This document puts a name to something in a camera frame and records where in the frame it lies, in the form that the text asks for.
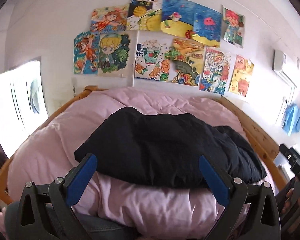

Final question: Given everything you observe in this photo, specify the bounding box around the black puffer jacket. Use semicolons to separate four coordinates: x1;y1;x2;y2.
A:
74;107;267;189

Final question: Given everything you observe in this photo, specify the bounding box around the person's right hand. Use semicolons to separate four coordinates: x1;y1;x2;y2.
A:
280;188;300;215

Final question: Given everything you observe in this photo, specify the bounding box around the pink duvet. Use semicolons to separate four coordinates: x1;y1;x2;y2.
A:
0;87;277;240

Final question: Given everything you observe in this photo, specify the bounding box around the bright window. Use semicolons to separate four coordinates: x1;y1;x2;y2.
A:
0;59;49;157

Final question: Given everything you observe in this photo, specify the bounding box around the yellow pink pigs drawing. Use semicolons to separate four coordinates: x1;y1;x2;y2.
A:
229;55;254;97

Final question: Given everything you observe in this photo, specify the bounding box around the white air conditioner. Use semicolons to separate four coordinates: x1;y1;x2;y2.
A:
273;50;298;88

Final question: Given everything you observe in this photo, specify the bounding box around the colourful 2024 poster drawing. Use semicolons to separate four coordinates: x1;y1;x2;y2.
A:
199;48;233;95

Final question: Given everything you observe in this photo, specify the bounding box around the red-haired figure small drawing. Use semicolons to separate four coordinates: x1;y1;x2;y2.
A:
223;7;245;48

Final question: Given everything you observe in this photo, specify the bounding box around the orange-haired girl blue drawing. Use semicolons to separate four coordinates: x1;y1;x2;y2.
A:
73;31;100;75

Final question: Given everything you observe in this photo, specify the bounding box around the blond boy drawing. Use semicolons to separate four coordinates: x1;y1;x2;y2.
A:
97;33;131;78

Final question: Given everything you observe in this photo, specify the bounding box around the dinosaur orange landscape drawing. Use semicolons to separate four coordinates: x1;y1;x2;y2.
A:
172;37;205;86

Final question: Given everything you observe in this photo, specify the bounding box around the pink jellyfish painting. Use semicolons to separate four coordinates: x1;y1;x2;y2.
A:
192;4;222;48

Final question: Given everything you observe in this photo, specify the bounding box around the turtles cup drawing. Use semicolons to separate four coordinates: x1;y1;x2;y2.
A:
134;37;172;82

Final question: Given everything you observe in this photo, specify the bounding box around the orange-haired girl drawing top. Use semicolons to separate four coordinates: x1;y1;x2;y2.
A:
90;5;128;34

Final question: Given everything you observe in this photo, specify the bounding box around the blue sea yellow sand painting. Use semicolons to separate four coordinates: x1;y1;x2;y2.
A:
160;0;196;38

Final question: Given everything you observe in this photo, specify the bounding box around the sunflower black yellow drawing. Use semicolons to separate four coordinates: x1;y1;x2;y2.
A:
126;0;163;31

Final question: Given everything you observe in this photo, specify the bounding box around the blue cloth on wall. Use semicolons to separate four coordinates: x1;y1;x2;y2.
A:
282;103;300;136

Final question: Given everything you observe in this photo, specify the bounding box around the wooden bed frame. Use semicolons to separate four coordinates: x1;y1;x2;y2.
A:
0;86;288;205

